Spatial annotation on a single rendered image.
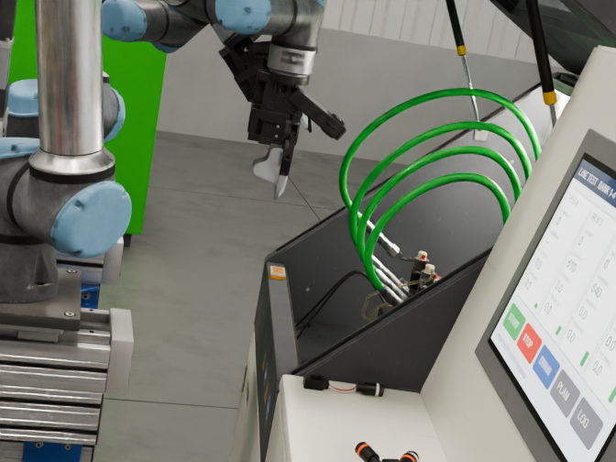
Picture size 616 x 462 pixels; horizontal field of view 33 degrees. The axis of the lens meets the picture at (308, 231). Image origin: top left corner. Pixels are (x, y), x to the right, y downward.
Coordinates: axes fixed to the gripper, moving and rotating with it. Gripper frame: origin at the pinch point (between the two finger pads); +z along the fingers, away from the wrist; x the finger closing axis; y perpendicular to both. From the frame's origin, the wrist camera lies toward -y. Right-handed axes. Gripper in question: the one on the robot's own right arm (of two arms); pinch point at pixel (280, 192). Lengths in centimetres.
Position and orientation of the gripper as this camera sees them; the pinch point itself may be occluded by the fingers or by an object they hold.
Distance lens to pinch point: 178.3
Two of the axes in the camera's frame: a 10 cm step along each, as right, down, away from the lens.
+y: -9.8, -1.5, -1.1
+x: 0.7, 2.8, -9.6
